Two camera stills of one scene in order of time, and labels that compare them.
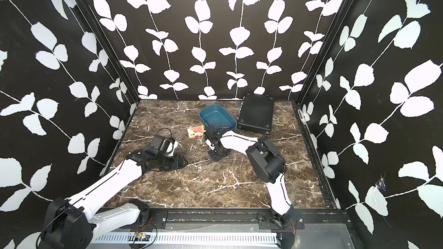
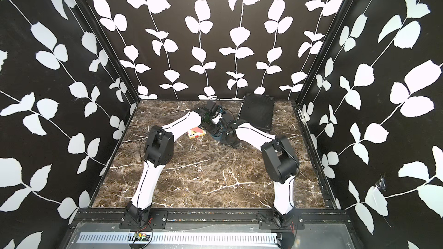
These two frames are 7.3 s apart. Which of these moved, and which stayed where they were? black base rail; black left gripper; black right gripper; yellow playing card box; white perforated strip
Moved: black right gripper; black left gripper
Stayed: white perforated strip; yellow playing card box; black base rail
